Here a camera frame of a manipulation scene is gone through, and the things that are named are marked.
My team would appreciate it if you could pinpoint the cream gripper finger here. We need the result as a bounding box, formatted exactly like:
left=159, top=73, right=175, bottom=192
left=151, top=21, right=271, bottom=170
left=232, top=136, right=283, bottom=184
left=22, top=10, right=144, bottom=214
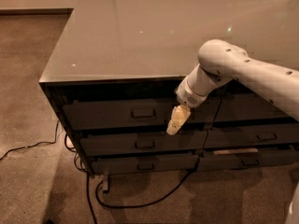
left=166, top=105, right=191, bottom=135

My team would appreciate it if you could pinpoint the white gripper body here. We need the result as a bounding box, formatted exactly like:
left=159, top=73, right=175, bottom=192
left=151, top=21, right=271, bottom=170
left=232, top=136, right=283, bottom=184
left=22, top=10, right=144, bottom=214
left=175, top=78, right=206, bottom=108

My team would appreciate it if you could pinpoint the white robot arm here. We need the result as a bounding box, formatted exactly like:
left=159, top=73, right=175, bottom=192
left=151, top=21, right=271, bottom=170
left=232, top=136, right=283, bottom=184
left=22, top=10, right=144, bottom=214
left=166, top=39, right=299, bottom=135

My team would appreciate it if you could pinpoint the dark drawer cabinet counter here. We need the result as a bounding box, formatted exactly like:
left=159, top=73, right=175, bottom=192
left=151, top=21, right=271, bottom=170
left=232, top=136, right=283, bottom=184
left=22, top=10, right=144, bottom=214
left=39, top=0, right=299, bottom=175

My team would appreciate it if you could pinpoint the thick black floor cable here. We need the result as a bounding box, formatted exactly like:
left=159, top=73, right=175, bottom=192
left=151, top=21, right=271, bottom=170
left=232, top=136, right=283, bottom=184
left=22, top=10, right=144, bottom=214
left=64, top=133, right=200, bottom=224

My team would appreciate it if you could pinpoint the thin black floor cable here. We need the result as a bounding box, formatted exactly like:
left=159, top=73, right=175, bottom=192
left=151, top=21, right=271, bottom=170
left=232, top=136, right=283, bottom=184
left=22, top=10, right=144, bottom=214
left=0, top=120, right=60, bottom=161

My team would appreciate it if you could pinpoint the dark wall baseboard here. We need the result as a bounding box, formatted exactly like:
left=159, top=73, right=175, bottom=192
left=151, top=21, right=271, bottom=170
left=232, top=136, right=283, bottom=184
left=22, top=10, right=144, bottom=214
left=0, top=7, right=73, bottom=16

